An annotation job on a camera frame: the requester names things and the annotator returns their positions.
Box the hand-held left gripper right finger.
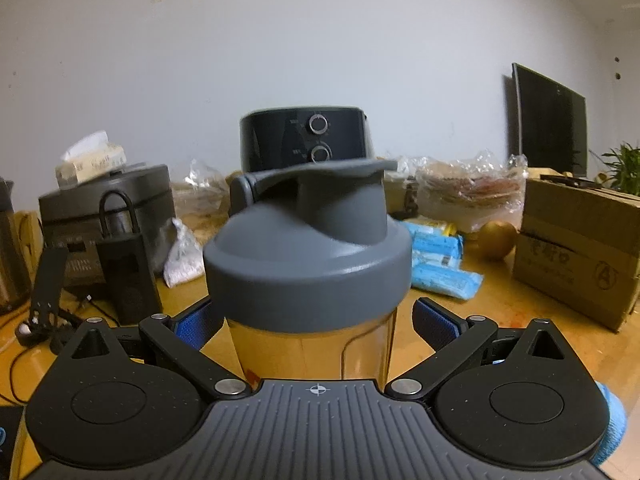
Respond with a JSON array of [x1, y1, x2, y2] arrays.
[[384, 297, 582, 402]]

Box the black flat television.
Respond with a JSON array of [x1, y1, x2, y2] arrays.
[[511, 62, 588, 178]]

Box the brown cardboard box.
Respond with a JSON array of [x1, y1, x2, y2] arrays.
[[512, 175, 640, 333]]

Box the clear shaker bottle grey lid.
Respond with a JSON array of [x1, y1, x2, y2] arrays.
[[202, 159, 413, 381]]

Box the black flat frame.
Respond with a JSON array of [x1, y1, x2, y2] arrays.
[[527, 171, 608, 190]]

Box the thin black cable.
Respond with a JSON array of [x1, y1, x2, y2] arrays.
[[0, 305, 76, 406]]

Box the green potted plant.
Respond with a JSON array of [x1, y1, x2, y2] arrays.
[[597, 142, 640, 196]]

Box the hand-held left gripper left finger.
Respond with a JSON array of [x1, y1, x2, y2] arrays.
[[59, 296, 253, 402]]

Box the clear bag of paper plates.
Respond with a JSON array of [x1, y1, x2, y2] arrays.
[[415, 150, 528, 233]]

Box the tissue box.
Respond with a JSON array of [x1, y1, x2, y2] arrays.
[[54, 131, 126, 188]]

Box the clear bag with brown paper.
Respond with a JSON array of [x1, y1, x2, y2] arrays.
[[172, 160, 236, 213]]

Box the black phone stand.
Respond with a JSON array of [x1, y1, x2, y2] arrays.
[[30, 246, 71, 356]]

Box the blue packet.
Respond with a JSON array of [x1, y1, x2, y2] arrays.
[[404, 219, 466, 242], [411, 235, 464, 268], [411, 262, 483, 301]]

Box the grey rice cooker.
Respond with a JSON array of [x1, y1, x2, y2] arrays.
[[39, 164, 176, 301]]

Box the black air fryer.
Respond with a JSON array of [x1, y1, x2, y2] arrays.
[[239, 106, 373, 186]]

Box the bag of white granules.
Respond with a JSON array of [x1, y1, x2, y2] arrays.
[[162, 217, 207, 288]]

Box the brown pear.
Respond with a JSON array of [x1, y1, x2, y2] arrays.
[[472, 220, 518, 261]]

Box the blue microfiber cloth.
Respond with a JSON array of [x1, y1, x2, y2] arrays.
[[590, 382, 627, 467]]

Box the black portable air pump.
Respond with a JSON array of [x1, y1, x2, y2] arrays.
[[95, 191, 163, 325]]

